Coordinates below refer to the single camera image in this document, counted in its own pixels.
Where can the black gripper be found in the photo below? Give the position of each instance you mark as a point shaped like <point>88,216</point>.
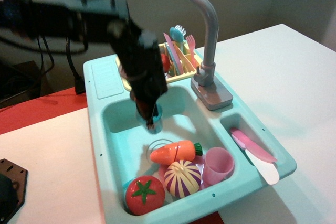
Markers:
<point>140,57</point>

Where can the translucent blue plastic cup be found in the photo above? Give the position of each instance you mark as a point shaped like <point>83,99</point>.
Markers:
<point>156,127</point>

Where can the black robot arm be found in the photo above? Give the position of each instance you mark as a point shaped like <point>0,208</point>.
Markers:
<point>97,21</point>

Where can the teal toy sink unit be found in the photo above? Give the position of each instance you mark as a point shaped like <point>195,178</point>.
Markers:
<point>122,145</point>

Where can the blue toy utensil in sink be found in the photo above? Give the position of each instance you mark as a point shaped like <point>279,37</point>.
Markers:
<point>128,183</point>

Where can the pink cup in sink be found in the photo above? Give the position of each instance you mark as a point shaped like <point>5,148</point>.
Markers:
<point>219,165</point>

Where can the red toy apple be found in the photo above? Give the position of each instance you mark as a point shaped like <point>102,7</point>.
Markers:
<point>165,62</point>

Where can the pink knife in rack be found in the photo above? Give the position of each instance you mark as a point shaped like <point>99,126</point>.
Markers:
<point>176,59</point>

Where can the yellow dish drying rack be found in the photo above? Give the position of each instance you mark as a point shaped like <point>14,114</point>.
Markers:
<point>172,75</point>

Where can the orange toy carrot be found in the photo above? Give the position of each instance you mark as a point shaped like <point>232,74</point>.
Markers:
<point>181,150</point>

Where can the purple plate in rack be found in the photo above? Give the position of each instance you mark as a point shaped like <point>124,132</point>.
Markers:
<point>167,47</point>

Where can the grey toy faucet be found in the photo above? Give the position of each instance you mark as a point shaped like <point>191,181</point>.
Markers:
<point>205,84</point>

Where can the black flexible gooseneck clamp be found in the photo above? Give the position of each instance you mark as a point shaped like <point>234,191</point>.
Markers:
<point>79,82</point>

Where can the blue dish brush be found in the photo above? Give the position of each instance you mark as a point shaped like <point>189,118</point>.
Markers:
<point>177,33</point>

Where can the pink toy fork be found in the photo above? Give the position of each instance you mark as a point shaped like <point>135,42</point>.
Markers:
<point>191,44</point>

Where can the purple yellow toy onion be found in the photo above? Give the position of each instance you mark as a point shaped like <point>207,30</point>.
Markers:
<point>182,178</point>

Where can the red toy tomato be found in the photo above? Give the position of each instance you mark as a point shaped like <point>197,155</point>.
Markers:
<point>144,194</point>

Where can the pink toy knife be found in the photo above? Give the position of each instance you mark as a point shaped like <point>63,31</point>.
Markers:
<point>245,143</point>

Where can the white toy spatula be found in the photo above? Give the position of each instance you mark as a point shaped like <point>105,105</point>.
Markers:
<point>267,170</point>

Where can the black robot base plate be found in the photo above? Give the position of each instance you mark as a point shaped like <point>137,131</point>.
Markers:
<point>13,189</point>

